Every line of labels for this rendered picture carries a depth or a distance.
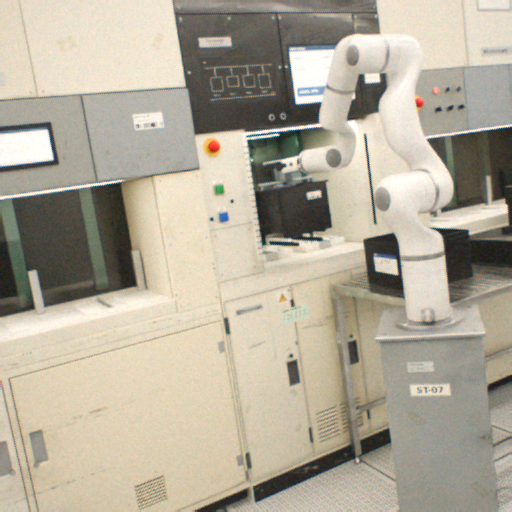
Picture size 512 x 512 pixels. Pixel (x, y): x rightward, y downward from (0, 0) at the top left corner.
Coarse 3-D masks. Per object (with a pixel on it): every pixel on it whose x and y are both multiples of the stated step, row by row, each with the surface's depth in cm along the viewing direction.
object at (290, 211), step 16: (288, 176) 216; (256, 192) 218; (272, 192) 208; (288, 192) 207; (304, 192) 210; (320, 192) 213; (272, 208) 210; (288, 208) 207; (304, 208) 210; (320, 208) 213; (272, 224) 212; (288, 224) 207; (304, 224) 211; (320, 224) 214; (304, 240) 225; (320, 240) 214
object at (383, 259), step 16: (368, 240) 217; (384, 240) 224; (448, 240) 202; (464, 240) 205; (368, 256) 219; (384, 256) 209; (400, 256) 201; (448, 256) 203; (464, 256) 206; (368, 272) 221; (384, 272) 211; (400, 272) 202; (448, 272) 204; (464, 272) 206; (400, 288) 204
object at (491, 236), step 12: (504, 228) 226; (480, 240) 224; (492, 240) 219; (504, 240) 215; (480, 252) 225; (492, 252) 220; (504, 252) 215; (480, 264) 225; (492, 264) 221; (504, 264) 216
